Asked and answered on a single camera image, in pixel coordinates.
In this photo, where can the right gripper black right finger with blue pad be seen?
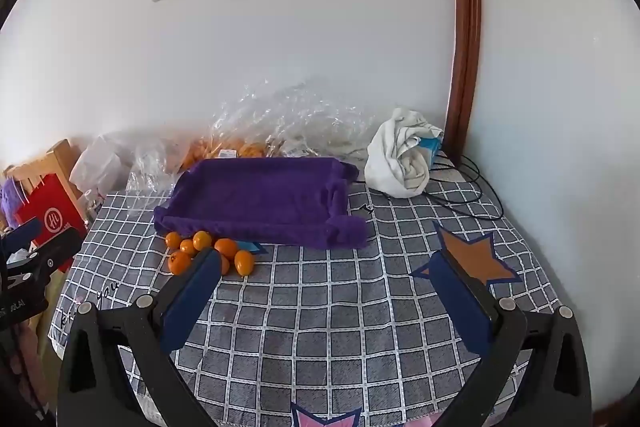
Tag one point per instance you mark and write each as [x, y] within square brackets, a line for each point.
[555, 388]

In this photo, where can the red paper bag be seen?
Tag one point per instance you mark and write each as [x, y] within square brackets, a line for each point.
[50, 204]

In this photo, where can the purple fleece towel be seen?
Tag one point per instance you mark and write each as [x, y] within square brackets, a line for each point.
[290, 201]

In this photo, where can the small orange mandarin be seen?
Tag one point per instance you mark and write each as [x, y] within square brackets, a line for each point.
[225, 264]
[202, 240]
[173, 241]
[187, 247]
[226, 247]

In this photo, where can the brown wooden door frame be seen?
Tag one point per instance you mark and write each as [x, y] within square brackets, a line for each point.
[468, 20]

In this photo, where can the white plastic bag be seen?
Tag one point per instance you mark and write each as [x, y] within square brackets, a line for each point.
[105, 164]

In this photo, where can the plastic bag of oranges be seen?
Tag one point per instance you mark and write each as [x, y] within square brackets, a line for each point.
[158, 163]

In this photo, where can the round orange mandarin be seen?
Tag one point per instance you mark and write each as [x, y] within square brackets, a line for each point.
[178, 262]

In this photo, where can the oval orange kumquat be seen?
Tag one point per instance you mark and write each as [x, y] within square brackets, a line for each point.
[244, 262]

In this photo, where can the brown cardboard box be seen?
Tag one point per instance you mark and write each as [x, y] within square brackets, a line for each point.
[60, 159]

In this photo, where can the grey checkered tablecloth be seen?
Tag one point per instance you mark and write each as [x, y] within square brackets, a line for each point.
[354, 336]

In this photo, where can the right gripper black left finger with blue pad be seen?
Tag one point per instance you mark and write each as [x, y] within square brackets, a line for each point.
[94, 389]

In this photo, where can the white crumpled towel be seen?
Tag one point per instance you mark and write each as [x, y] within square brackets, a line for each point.
[401, 154]

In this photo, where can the clear crumpled plastic bag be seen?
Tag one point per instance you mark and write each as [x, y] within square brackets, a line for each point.
[296, 121]

